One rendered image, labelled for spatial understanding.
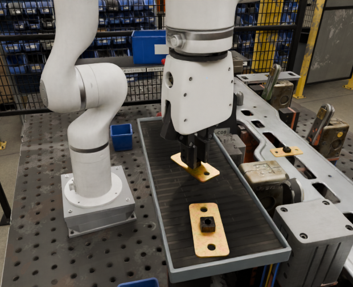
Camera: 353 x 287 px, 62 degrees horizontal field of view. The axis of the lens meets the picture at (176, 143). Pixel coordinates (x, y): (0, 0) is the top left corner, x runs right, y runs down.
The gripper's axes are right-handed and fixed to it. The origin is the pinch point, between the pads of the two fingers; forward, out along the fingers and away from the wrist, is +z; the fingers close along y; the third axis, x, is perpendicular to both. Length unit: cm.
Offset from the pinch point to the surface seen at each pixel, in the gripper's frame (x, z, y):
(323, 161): -1.8, 18.8, 43.2
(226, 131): 15.2, 10.9, 23.8
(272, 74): 36, 10, 70
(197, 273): -14.9, 3.1, -12.0
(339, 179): -8.1, 18.8, 39.2
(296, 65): 189, 88, 347
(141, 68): 92, 16, 45
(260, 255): -17.8, 2.3, -5.7
